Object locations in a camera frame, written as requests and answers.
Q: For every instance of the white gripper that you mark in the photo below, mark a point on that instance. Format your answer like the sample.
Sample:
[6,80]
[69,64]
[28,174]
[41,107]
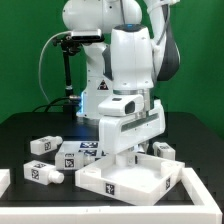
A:
[117,134]

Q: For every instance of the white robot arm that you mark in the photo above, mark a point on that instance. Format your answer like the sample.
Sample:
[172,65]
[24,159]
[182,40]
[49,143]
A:
[125,60]

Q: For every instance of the white sheet with tags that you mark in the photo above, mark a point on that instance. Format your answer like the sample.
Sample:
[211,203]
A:
[88,148]

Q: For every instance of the white corner fence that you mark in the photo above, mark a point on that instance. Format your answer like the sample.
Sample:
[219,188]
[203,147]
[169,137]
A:
[203,211]

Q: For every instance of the white block left edge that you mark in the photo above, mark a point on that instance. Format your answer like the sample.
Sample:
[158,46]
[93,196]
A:
[4,180]

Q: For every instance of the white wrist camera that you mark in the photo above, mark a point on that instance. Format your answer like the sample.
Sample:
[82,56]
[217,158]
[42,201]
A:
[121,105]

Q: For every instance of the black camera stand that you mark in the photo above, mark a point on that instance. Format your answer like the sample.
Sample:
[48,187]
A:
[69,48]

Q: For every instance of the grey camera on stand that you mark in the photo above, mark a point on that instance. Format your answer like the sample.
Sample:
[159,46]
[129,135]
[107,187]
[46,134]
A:
[87,35]

